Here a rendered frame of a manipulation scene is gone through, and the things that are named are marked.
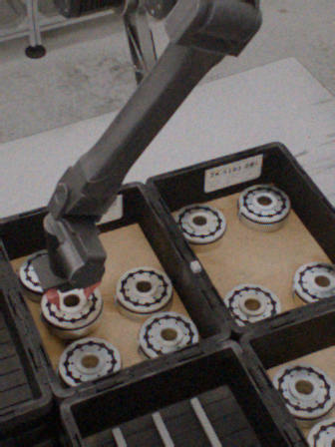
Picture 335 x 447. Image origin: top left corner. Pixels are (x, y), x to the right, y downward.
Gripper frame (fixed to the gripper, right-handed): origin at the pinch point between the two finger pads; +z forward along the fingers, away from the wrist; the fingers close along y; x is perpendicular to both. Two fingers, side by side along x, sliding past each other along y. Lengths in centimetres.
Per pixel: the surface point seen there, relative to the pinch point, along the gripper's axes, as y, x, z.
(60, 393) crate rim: -7.7, -18.6, -3.5
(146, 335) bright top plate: 9.9, -9.2, 4.4
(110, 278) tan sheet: 9.3, 7.2, 7.6
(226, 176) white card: 38.5, 18.6, 2.8
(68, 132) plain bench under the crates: 20, 63, 22
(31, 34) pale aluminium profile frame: 43, 187, 86
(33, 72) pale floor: 40, 177, 95
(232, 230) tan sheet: 35.7, 9.4, 8.3
